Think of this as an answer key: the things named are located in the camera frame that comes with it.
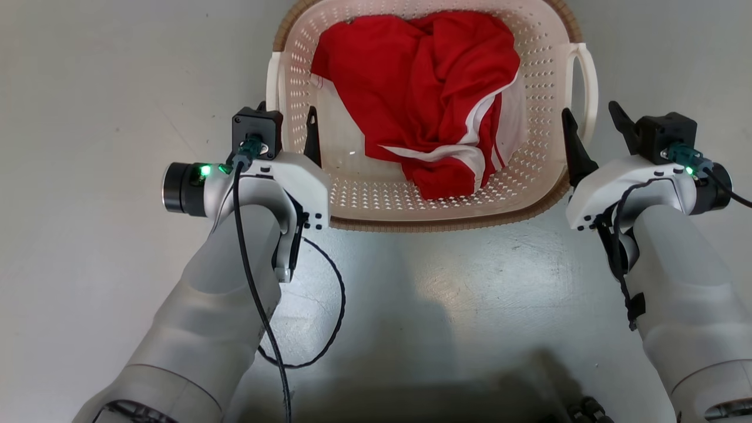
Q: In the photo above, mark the red garment with white stripes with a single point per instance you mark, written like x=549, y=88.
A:
x=411, y=76

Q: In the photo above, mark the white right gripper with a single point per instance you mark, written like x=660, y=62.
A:
x=617, y=182

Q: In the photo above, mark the cream plastic laundry basket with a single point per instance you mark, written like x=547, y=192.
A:
x=376, y=197

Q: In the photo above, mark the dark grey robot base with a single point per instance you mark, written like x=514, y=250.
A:
x=458, y=393

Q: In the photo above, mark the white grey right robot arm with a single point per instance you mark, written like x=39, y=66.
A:
x=693, y=305

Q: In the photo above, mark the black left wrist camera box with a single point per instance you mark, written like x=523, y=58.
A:
x=257, y=126

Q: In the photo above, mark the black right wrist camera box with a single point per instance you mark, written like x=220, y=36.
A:
x=661, y=132

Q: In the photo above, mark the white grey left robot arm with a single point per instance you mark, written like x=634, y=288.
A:
x=205, y=323

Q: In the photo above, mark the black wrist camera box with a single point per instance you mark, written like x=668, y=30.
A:
x=257, y=126
x=661, y=132

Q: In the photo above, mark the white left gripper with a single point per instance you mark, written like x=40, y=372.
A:
x=294, y=176

